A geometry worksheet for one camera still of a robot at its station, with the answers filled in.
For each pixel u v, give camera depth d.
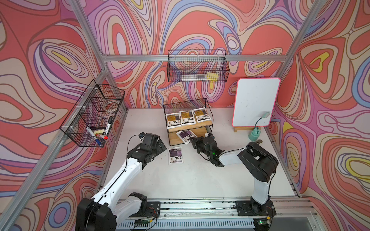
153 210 0.72
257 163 0.50
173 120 0.89
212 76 0.91
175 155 0.92
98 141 0.71
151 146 0.62
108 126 0.69
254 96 0.93
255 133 0.95
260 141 0.98
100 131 0.72
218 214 0.73
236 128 1.01
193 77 0.82
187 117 0.91
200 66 0.96
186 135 0.93
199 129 0.89
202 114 0.93
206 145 0.72
